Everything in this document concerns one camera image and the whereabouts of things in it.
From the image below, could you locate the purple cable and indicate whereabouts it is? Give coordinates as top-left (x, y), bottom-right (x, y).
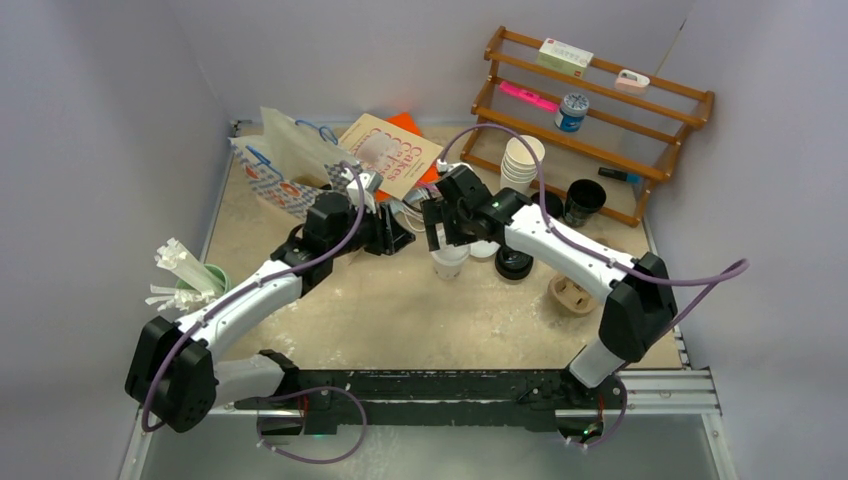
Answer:
top-left (433, 123), bottom-right (751, 452)
top-left (140, 160), bottom-right (368, 466)

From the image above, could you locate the black flat lid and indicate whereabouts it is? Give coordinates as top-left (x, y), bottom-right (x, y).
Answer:
top-left (530, 191), bottom-right (564, 220)

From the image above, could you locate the cakes recipe book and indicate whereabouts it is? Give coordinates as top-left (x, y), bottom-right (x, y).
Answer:
top-left (338, 114), bottom-right (442, 200)

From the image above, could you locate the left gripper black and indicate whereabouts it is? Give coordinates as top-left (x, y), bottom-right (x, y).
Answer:
top-left (328, 199), bottom-right (414, 259)

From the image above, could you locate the green cup holder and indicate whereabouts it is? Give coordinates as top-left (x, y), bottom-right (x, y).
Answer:
top-left (175, 263), bottom-right (232, 294)

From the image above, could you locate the stack of black lids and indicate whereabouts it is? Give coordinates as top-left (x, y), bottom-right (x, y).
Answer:
top-left (495, 246), bottom-right (534, 281)

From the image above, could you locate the white cup lid lower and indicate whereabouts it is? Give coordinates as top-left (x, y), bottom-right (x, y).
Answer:
top-left (469, 241), bottom-right (500, 260)

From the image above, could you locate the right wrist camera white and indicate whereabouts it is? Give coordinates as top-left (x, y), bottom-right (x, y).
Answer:
top-left (434, 159), bottom-right (465, 179)

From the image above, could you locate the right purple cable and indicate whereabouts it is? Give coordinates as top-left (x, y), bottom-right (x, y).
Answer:
top-left (433, 123), bottom-right (751, 452)

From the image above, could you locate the white green box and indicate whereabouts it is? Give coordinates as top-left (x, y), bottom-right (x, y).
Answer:
top-left (535, 38), bottom-right (594, 79)

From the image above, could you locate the single white paper cup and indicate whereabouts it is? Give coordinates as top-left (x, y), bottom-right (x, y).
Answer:
top-left (430, 245), bottom-right (470, 280)

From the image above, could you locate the blue white jar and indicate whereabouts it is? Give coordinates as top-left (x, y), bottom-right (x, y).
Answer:
top-left (554, 92), bottom-right (590, 133)

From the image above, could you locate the checkered paper bakery bag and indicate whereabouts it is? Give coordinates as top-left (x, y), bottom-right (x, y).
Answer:
top-left (229, 107), bottom-right (363, 220)

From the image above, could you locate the wooden shelf rack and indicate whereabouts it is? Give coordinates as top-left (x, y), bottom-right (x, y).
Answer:
top-left (471, 25), bottom-right (715, 227)

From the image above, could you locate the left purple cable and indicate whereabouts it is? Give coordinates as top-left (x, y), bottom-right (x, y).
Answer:
top-left (140, 160), bottom-right (368, 466)

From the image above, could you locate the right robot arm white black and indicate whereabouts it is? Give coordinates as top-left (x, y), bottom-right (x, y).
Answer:
top-left (422, 162), bottom-right (678, 407)

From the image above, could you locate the stack of white paper cups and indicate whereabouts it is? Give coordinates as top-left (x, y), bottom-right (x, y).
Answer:
top-left (499, 135), bottom-right (545, 196)

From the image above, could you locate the black paper cup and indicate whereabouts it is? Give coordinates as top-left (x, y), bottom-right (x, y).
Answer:
top-left (563, 179), bottom-right (607, 228)

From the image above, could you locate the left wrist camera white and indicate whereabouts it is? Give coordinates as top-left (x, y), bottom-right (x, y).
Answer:
top-left (343, 170), bottom-right (383, 213)

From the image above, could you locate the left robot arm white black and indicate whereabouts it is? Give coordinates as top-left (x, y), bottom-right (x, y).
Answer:
top-left (125, 193), bottom-right (415, 433)

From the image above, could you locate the pink highlighter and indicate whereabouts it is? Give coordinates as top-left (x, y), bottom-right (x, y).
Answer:
top-left (498, 81), bottom-right (559, 113)

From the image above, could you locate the pink white tape dispenser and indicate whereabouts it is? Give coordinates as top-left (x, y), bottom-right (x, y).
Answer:
top-left (614, 69), bottom-right (651, 96)

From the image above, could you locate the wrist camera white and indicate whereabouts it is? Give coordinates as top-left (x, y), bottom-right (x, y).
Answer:
top-left (343, 170), bottom-right (383, 213)
top-left (434, 159), bottom-right (465, 179)

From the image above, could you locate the black blue marker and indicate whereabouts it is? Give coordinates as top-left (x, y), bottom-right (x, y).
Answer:
top-left (598, 167), bottom-right (641, 184)

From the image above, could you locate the orange paper bag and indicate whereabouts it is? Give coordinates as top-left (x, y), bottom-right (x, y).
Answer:
top-left (380, 112), bottom-right (442, 188)

